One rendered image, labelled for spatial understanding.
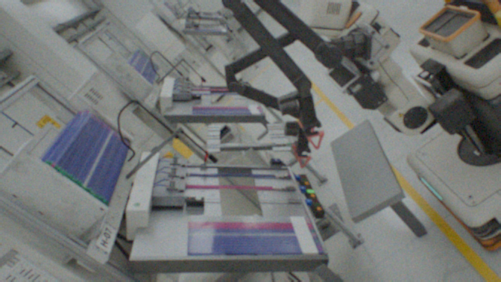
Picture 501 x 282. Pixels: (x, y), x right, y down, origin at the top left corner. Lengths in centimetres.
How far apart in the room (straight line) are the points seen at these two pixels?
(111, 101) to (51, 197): 136
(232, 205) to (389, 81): 177
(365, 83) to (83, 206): 113
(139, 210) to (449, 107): 125
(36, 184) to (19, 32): 350
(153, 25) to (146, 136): 357
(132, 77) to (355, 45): 174
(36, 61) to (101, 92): 220
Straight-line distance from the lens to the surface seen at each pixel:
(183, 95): 297
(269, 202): 175
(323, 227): 272
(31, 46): 482
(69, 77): 478
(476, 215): 192
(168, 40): 617
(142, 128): 275
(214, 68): 621
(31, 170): 142
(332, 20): 149
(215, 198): 174
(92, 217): 147
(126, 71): 274
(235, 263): 144
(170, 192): 167
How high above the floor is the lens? 175
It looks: 23 degrees down
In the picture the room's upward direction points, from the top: 46 degrees counter-clockwise
